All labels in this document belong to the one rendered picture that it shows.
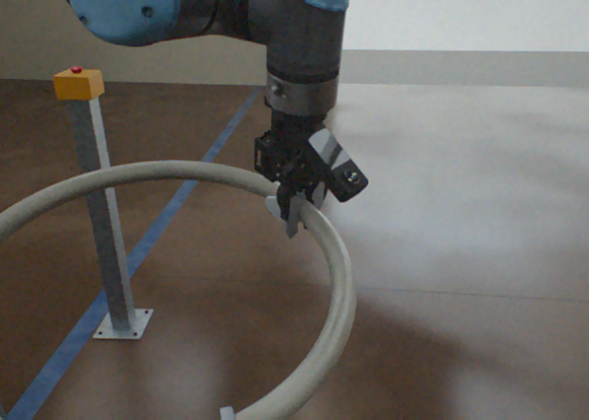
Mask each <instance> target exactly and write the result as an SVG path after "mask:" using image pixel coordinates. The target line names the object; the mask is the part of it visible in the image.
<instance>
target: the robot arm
mask: <svg viewBox="0 0 589 420"><path fill-rule="evenodd" d="M65 1H66V2H67V3H68V4H69V5H70V6H71V7H72V8H73V10H74V12H75V14H76V15H77V17H78V18H79V19H80V21H81V22H82V23H83V25H84V27H85V28H86V29H87V30H88V31H89V32H90V33H91V34H93V35H94V36H96V37H97V38H99V39H101V40H103V41H105V42H108V43H111V44H115V45H121V46H129V47H142V46H148V45H151V44H153V43H156V42H160V41H166V40H173V39H179V38H186V37H196V36H203V35H206V36H209V35H220V36H225V37H228V38H238V39H242V40H247V41H252V42H256V43H259V44H265V45H266V69H267V71H266V95H264V105H266V106H267V107H269V108H271V129H270V130H267V131H265V132H263V135H262V136H260V137H258V138H257V139H255V170H256V171H257V172H258V173H259V174H261V175H263V177H264V178H266V179H267V180H269V181H270V182H272V183H275V182H277V181H278V182H279V183H280V184H279V186H278V189H277V195H276V196H267V197H266V198H265V205H266V207H267V208H268V209H269V211H270V212H271V213H272V214H273V215H274V216H275V217H276V218H277V219H278V220H279V222H280V224H281V227H282V230H283V232H284V234H285V235H286V236H287V237H288V238H289V239H292V238H293V237H294V236H295V235H296V234H297V233H298V232H299V229H298V225H299V222H300V221H299V220H298V217H297V215H298V211H299V209H300V206H301V205H302V201H303V198H305V199H306V200H307V201H309V202H310V203H311V204H313V205H315V206H316V207H317V208H318V209H319V210H321V208H322V204H323V200H325V198H326V195H327V192H328V189H329V190H330V191H331V193H332V194H333V196H334V197H335V198H336V199H337V201H338V202H339V203H345V202H347V201H348V200H350V199H352V198H353V197H355V196H356V195H358V194H359V193H360V192H361V191H362V190H364V189H365V188H366V187H367V184H368V179H367V177H366V175H365V174H364V173H363V172H362V171H361V170H360V169H359V168H358V166H357V165H356V164H355V163H354V162H353V161H352V160H351V159H350V157H349V156H348V155H347V153H346V152H345V150H344V148H343V147H342V146H341V145H340V143H339V142H338V141H337V140H336V139H335V138H334V137H333V136H332V134H331V133H330V132H329V130H328V129H327V128H326V127H325V125H324V123H323V121H324V119H325V118H326V117H327V116H328V112H329V111H330V110H331V109H333V108H334V107H335V105H336V102H337V94H338V86H339V78H340V64H341V56H342V48H343V40H344V32H345V24H346V15H347V9H348V7H349V5H350V0H65ZM268 136H270V137H269V138H266V137H268ZM264 138H266V139H264ZM263 139H264V140H263ZM258 150H259V151H260V165H259V164H258V163H257V160H258ZM297 193H298V194H300V195H298V194H297ZM300 196H302V197H303V198H302V197H300Z"/></svg>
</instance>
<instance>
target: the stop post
mask: <svg viewBox="0 0 589 420"><path fill-rule="evenodd" d="M53 81H54V86H55V90H56V94H57V98H58V99H59V100H60V101H66V104H67V109H68V114H69V119H70V124H71V128H72V133H73V138H74V143H75V148H76V153H77V157H78V162H79V167H80V172H81V175H84V174H87V173H91V172H95V171H98V170H102V169H106V168H109V167H110V163H109V157H108V152H107V146H106V140H105V135H104V130H103V125H102V119H101V111H100V104H99V98H98V96H99V95H100V94H102V93H103V92H104V84H103V79H102V73H101V71H100V70H83V71H82V72H71V71H70V70H67V71H64V72H62V73H61V72H60V73H58V74H56V75H54V76H53ZM86 200H87V204H88V209H89V214H90V219H91V224H92V228H93V233H94V238H95V243H96V248H97V253H98V257H99V262H100V266H101V271H102V276H103V285H104V290H105V295H106V300H107V304H108V309H109V311H108V313H107V314H106V316H105V318H104V319H103V321H102V323H101V324H100V326H99V328H98V329H97V330H96V332H95V335H94V337H93V338H94V339H109V340H140V339H141V337H142V335H143V333H144V330H145V328H146V326H147V324H148V322H149V321H150V319H151V316H152V314H153V312H154V310H138V309H135V308H134V306H133V300H132V296H131V293H132V290H131V284H130V278H129V273H128V267H127V262H126V256H125V250H124V245H123V239H122V233H121V228H120V223H119V218H118V212H117V206H116V201H115V196H114V190H113V187H109V188H106V189H102V190H99V191H96V192H93V193H89V194H87V195H86Z"/></svg>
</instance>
